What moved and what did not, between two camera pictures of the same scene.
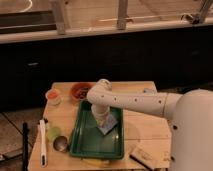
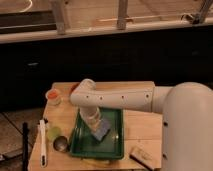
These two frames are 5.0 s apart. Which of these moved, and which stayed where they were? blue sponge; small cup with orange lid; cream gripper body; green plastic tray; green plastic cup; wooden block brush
Moved: blue sponge; cream gripper body
Stayed: wooden block brush; green plastic tray; small cup with orange lid; green plastic cup
